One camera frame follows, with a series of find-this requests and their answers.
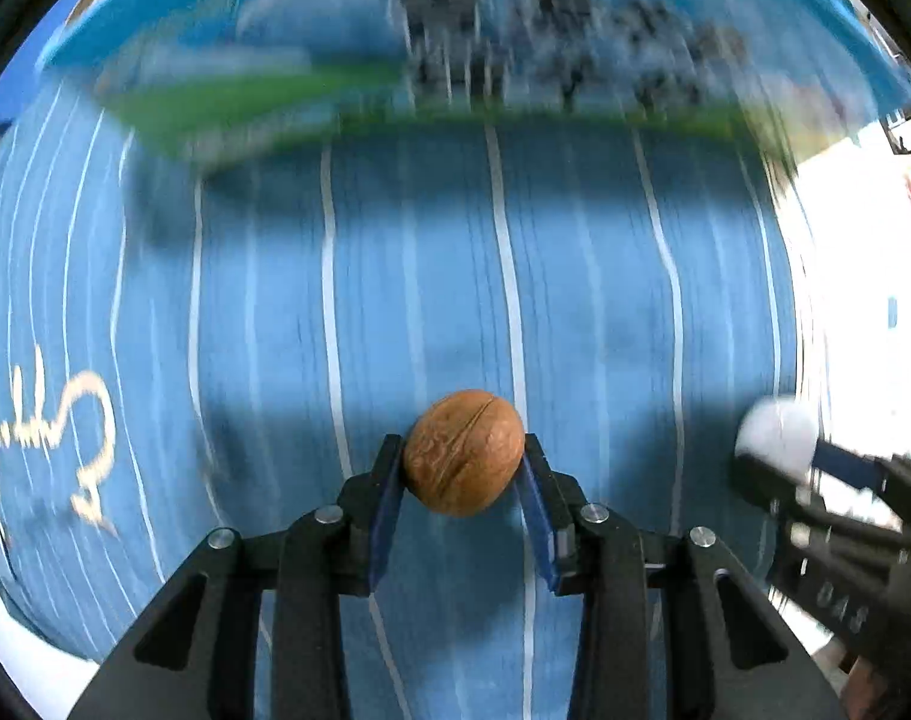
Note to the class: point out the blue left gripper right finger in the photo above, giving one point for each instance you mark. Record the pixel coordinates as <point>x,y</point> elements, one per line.
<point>858,471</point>

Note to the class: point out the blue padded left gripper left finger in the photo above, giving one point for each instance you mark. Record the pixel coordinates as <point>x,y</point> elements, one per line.
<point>370,503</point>

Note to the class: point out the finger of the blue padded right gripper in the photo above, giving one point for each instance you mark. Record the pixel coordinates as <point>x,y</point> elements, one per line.
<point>551,502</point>

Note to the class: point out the white oval case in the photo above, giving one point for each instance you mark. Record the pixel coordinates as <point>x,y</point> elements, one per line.
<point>782,433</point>

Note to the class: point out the brown walnut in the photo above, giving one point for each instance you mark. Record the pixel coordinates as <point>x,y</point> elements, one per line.
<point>462,454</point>

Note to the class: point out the blue striped cloth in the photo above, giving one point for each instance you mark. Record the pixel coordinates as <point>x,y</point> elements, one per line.
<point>181,352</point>

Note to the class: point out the open cardboard box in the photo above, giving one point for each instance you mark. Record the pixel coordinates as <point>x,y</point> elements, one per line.
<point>213,81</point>

